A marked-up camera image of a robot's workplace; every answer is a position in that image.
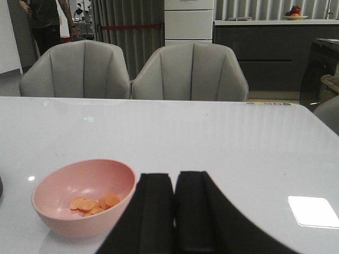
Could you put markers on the pink bowl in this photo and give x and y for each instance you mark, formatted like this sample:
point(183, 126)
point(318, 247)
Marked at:
point(90, 179)

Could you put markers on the grey chair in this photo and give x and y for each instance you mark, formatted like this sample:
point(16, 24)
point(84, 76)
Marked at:
point(191, 71)
point(81, 69)

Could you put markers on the left grey chair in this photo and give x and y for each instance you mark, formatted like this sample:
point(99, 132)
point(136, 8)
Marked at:
point(81, 69)

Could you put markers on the white drawer cabinet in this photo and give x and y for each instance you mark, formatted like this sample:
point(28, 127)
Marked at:
point(188, 21)

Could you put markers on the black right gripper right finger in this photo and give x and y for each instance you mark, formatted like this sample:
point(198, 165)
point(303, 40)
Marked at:
point(207, 221)

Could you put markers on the dark glossy appliance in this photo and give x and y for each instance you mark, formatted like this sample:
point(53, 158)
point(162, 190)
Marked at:
point(322, 60)

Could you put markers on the person in dark clothes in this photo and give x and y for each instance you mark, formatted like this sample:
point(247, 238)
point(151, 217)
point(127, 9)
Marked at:
point(45, 22)

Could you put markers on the orange ham slices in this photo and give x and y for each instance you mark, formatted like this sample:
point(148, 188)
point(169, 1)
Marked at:
point(89, 207)

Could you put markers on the fruit plate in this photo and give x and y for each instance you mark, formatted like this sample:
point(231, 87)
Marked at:
point(294, 14)

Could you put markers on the right grey chair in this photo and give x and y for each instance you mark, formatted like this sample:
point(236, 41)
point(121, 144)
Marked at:
point(191, 71)

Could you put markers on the dark blue pot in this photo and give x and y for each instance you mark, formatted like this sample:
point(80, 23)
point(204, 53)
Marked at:
point(1, 187)

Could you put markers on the dark grey counter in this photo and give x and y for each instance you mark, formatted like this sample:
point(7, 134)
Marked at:
point(273, 55)

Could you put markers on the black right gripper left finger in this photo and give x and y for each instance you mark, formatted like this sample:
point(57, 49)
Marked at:
point(147, 224)

